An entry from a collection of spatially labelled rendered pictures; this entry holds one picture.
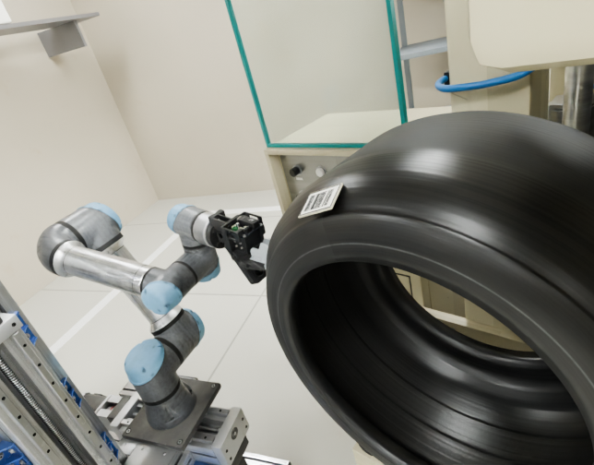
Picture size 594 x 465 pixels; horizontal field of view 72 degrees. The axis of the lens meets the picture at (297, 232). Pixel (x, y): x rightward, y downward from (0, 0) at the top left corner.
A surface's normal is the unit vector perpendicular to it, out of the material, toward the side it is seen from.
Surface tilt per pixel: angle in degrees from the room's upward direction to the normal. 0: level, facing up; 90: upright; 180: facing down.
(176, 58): 90
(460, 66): 90
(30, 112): 90
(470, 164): 14
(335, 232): 80
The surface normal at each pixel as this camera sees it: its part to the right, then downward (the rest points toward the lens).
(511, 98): -0.62, 0.50
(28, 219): 0.91, -0.04
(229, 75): -0.33, 0.52
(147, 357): -0.29, -0.78
